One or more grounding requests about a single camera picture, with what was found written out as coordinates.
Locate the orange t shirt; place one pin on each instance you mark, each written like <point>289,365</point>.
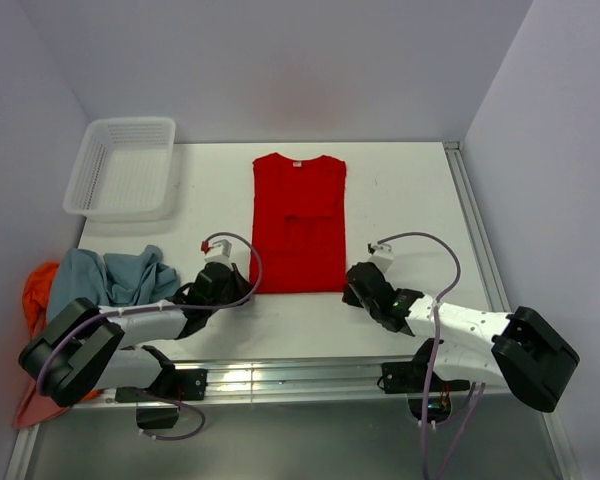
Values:
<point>36,295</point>

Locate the aluminium front rail frame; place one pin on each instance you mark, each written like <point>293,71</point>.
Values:
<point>323,419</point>

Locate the red t shirt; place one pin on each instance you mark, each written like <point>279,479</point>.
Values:
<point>298,225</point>

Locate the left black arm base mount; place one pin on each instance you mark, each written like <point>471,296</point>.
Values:
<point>160,406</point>

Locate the white plastic perforated basket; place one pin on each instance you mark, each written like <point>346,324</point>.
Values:
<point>123,171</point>

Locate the blue grey t shirt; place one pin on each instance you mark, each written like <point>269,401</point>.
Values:
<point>112,279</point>

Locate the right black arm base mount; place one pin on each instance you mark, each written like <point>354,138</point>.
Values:
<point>408,378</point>

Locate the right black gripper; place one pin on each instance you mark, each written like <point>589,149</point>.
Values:
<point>350,297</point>

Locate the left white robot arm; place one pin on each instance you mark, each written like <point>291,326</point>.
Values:
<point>89,347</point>

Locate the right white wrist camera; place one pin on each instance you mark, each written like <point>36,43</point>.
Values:
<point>381,256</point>

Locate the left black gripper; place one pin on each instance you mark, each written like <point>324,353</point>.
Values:
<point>243,287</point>

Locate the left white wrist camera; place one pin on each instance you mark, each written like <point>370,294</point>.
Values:
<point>217,251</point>

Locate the aluminium right side rail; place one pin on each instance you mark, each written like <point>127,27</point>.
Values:
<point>482,259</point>

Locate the pink t shirt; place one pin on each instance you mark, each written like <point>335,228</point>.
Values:
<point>35,408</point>

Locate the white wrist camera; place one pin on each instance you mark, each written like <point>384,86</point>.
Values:
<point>217,251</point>
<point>381,256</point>

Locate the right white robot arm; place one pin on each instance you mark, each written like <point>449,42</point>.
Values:
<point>520,351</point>

